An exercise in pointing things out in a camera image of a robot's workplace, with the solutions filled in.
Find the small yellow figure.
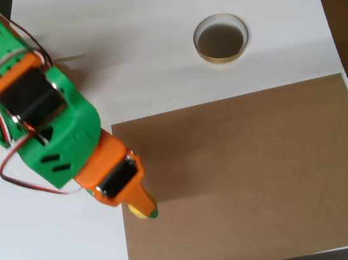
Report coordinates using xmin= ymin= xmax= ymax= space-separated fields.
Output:
xmin=127 ymin=202 xmax=148 ymax=222

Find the round gold-rimmed dish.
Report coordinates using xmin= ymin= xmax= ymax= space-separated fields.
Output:
xmin=190 ymin=10 xmax=253 ymax=68

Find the brown fibreboard sheet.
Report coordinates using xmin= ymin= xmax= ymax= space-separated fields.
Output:
xmin=107 ymin=71 xmax=348 ymax=260

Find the white and red servo cable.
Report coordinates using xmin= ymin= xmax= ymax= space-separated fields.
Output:
xmin=0 ymin=127 xmax=84 ymax=204

